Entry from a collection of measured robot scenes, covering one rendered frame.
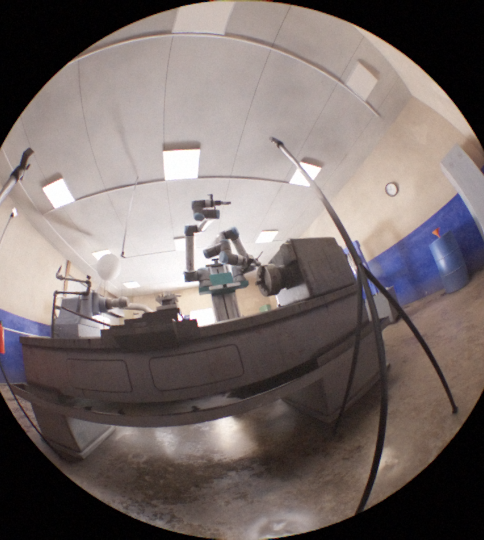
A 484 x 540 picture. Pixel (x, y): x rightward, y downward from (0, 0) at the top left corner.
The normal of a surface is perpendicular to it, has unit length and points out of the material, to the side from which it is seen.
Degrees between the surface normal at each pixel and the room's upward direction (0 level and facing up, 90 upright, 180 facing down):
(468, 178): 90
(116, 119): 180
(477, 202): 90
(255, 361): 90
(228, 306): 90
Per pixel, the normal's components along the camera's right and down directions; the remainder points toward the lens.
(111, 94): 0.25, 0.90
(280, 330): 0.24, -0.40
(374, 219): -0.94, 0.13
